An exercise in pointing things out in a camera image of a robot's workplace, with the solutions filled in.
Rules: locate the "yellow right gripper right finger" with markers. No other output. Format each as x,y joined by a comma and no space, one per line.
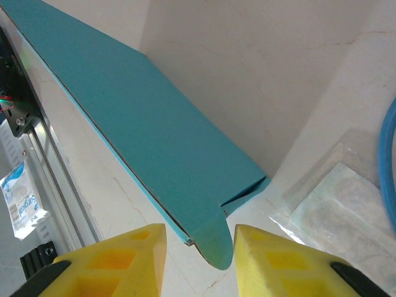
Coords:
278,272

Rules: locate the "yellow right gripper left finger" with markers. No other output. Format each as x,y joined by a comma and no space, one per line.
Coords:
123,266

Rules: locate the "blue stethoscope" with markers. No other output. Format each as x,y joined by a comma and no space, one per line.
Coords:
386,161

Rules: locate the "teal and white paper box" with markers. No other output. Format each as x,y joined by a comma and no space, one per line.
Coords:
139,108

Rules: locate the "black ribbed block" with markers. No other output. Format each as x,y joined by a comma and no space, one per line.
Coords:
37,256

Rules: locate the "clear plastic packet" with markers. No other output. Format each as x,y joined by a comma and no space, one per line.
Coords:
334,201

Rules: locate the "white blue gauze packet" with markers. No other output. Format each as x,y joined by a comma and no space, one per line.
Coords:
18,201

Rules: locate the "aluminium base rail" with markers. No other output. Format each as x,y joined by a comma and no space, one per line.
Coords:
62,185

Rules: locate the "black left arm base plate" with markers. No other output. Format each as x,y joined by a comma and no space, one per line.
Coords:
18,102

